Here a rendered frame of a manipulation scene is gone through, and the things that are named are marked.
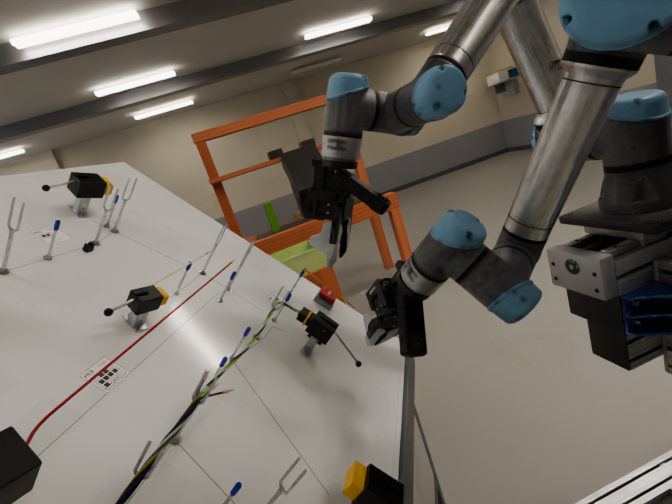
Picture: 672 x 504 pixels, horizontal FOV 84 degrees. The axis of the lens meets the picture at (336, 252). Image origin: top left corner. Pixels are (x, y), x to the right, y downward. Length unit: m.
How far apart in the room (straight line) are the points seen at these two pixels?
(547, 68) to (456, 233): 0.52
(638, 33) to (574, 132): 0.20
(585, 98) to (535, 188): 0.14
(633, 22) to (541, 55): 0.52
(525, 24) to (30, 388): 1.07
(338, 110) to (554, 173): 0.37
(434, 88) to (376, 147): 9.92
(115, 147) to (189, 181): 1.74
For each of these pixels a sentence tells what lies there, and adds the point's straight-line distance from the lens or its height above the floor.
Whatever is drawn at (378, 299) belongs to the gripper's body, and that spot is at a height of 1.17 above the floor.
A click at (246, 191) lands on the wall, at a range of 9.90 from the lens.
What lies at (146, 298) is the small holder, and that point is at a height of 1.33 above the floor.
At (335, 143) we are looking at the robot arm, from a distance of 0.71.
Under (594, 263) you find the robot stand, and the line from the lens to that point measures 0.89.
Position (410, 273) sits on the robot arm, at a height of 1.23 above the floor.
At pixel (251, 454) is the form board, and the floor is 1.07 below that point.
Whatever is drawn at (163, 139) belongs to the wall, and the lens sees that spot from 10.13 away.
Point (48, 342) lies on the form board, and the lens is 0.72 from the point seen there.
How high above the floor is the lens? 1.46
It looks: 14 degrees down
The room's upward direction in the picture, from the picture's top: 18 degrees counter-clockwise
